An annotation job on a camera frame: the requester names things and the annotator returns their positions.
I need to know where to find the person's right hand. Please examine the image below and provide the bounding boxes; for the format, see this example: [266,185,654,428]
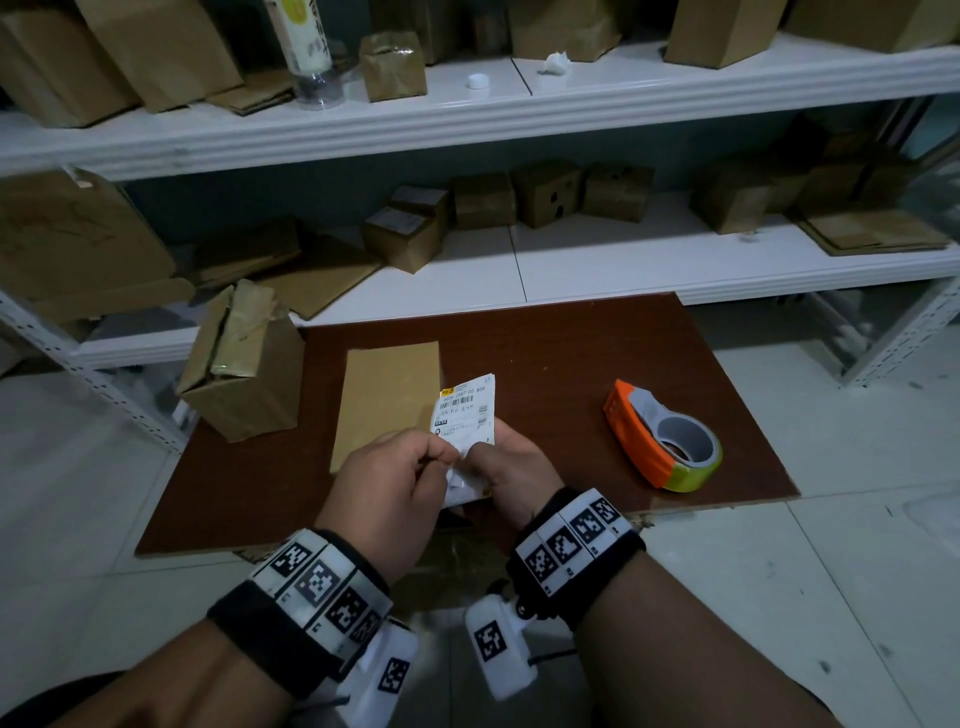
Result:
[463,418,565,532]

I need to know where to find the plastic wrapped cardboard base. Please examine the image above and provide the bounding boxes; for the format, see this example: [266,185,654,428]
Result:
[232,509,676,613]

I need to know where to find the person's left forearm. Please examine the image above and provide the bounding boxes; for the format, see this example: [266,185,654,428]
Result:
[48,618,294,728]

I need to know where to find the small folded cardboard piece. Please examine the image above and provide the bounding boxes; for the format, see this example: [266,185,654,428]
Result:
[206,68,295,118]

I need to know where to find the black shorts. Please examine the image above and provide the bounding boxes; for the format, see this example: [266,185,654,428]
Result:
[0,671,129,728]

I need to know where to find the orange tape dispenser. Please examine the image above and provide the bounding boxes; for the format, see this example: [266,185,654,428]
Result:
[603,378,725,494]

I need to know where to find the person's right forearm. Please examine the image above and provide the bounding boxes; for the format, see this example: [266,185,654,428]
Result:
[573,551,841,728]

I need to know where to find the cardboard box with cutout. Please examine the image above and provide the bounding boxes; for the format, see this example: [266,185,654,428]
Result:
[329,341,444,475]

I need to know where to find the person's left hand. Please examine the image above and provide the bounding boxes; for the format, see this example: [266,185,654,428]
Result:
[314,428,463,586]

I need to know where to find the white metal storage rack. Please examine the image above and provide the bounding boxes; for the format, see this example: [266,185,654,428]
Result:
[0,29,960,455]
[839,277,960,390]

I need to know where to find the large flat cardboard sheet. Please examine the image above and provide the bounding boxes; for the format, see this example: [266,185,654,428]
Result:
[0,168,196,325]

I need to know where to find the white shipping label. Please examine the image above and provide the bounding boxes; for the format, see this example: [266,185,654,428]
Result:
[429,373,498,508]

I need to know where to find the taped cardboard parcel box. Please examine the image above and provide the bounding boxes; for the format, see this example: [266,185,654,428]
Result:
[176,278,307,444]

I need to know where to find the plastic bottle with white label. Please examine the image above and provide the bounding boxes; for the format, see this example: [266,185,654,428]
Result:
[263,0,346,112]

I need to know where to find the reddish brown wooden board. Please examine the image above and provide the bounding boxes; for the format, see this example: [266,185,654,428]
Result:
[134,293,800,558]

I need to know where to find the folded flat cardboard carton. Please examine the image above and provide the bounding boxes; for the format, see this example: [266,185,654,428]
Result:
[191,219,304,290]

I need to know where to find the black wristband with marker tags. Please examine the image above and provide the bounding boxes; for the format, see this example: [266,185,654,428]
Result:
[207,528,394,699]
[506,487,648,630]

